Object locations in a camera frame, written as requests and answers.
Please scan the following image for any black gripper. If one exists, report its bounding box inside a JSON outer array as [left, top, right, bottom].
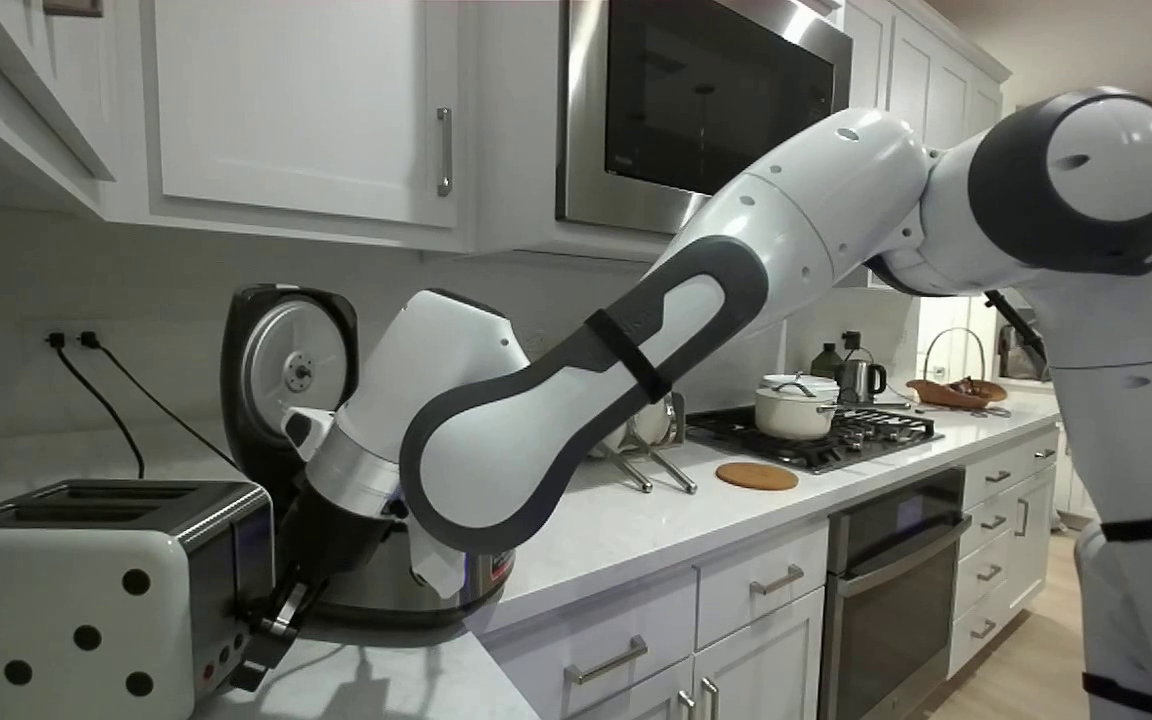
[[225, 485, 403, 694]]

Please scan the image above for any silver toaster with black dots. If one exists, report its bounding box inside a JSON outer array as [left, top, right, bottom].
[[0, 477, 283, 720]]

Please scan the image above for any round cork trivet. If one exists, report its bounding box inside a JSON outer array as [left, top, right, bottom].
[[712, 457, 805, 496]]

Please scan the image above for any white pot with lid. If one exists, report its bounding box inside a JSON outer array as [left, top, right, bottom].
[[752, 372, 843, 448]]

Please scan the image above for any dark bottle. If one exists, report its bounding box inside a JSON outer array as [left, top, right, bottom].
[[808, 341, 848, 385]]

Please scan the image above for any black gas stove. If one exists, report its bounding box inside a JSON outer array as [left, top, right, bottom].
[[682, 399, 943, 477]]

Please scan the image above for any stainless steel oven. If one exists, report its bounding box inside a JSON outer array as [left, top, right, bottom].
[[818, 463, 970, 720]]

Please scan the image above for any dark steel kettle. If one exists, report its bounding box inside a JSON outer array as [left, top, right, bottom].
[[836, 350, 891, 411]]

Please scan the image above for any stainless steel microwave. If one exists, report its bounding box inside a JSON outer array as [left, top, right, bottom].
[[552, 0, 860, 243]]

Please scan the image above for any black power cord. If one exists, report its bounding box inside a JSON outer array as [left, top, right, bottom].
[[74, 327, 249, 472], [45, 327, 153, 485]]

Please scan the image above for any silver cabinet door handle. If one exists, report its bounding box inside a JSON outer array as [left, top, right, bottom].
[[430, 104, 461, 206]]

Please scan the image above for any wicker basket with handle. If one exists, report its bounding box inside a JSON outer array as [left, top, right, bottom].
[[902, 323, 1012, 418]]

